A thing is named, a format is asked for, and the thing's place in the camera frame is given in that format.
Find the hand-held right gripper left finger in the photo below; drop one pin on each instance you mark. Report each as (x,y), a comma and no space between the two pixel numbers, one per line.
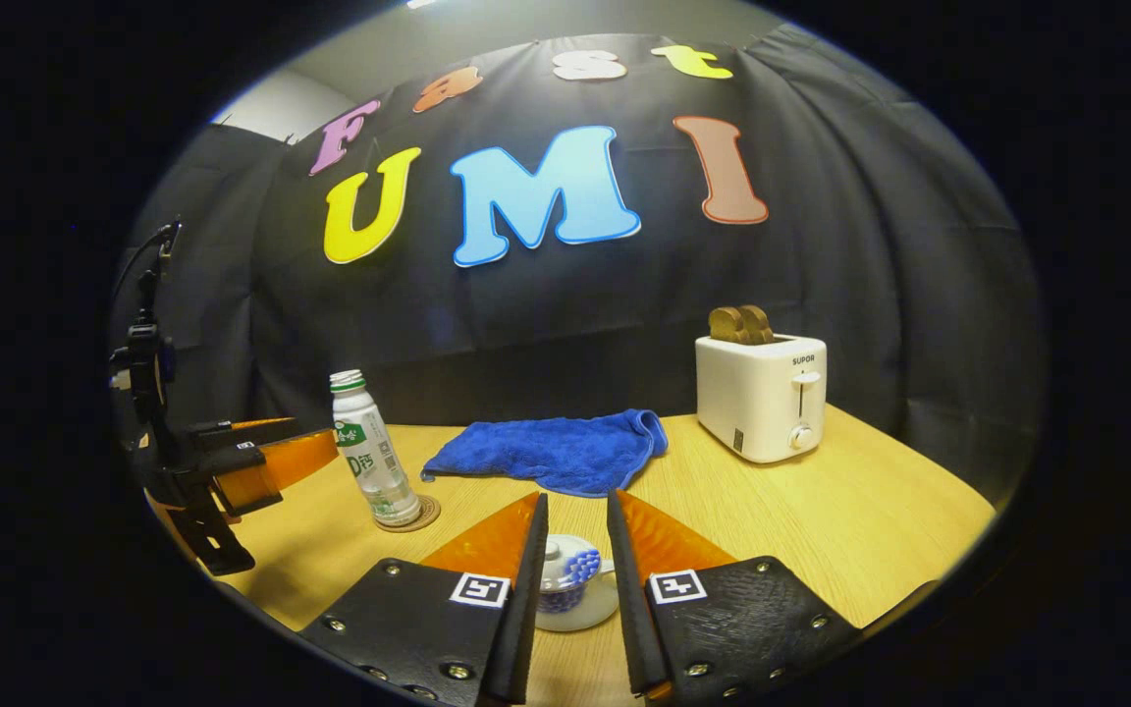
(526,609)

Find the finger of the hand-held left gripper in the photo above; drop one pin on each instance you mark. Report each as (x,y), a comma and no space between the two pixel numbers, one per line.
(232,434)
(276,471)

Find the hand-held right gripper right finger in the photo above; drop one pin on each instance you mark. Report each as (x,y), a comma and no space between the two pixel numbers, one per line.
(629,609)

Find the white teacup blue pattern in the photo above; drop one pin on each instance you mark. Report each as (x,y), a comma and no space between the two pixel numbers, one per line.
(585,609)

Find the white teacup lid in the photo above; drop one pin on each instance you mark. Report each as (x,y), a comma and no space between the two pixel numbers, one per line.
(565,555)

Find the white water bottle green label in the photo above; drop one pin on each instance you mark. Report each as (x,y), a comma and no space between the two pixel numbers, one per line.
(374,452)

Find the round brown coaster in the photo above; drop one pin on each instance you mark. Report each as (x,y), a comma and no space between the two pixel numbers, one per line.
(428,516)

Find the blue cloth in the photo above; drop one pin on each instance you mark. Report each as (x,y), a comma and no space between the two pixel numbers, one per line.
(556,452)

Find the white toaster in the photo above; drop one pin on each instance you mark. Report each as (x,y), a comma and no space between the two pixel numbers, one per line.
(757,398)

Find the brown toast slice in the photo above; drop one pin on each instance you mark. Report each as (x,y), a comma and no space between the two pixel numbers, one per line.
(759,325)
(726,326)

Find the black backdrop cloth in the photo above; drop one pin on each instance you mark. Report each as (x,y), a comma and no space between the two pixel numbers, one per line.
(870,245)

